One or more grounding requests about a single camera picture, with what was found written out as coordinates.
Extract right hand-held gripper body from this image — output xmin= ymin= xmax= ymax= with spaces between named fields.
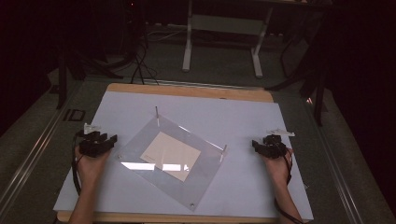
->
xmin=260 ymin=128 xmax=296 ymax=160

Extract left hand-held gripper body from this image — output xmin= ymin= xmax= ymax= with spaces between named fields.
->
xmin=74 ymin=122 xmax=114 ymax=159

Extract painting print card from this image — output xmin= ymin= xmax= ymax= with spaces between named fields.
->
xmin=139 ymin=131 xmax=203 ymax=183

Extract clear acrylic photo frame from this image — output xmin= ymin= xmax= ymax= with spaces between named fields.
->
xmin=115 ymin=105 xmax=229 ymax=213

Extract person's left hand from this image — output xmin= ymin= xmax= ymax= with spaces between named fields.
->
xmin=74 ymin=145 xmax=114 ymax=189

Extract person's right hand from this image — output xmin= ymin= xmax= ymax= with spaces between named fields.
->
xmin=259 ymin=147 xmax=295 ymax=187

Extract white table cover sheet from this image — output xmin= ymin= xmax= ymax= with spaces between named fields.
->
xmin=52 ymin=90 xmax=315 ymax=221

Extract black floor socket plate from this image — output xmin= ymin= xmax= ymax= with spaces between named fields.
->
xmin=63 ymin=107 xmax=87 ymax=123

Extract black metal stand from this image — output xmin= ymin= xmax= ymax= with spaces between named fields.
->
xmin=46 ymin=40 xmax=125 ymax=110
xmin=264 ymin=6 xmax=335 ymax=128

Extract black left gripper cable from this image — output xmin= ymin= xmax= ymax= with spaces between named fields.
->
xmin=70 ymin=130 xmax=88 ymax=198

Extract aluminium floor rail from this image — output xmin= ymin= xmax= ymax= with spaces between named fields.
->
xmin=0 ymin=92 xmax=78 ymax=216
xmin=136 ymin=77 xmax=265 ymax=91
xmin=303 ymin=96 xmax=366 ymax=224

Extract black floor cables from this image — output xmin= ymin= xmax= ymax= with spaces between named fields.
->
xmin=120 ymin=0 xmax=161 ymax=86

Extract white metal table frame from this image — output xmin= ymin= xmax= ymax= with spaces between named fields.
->
xmin=181 ymin=0 xmax=275 ymax=79

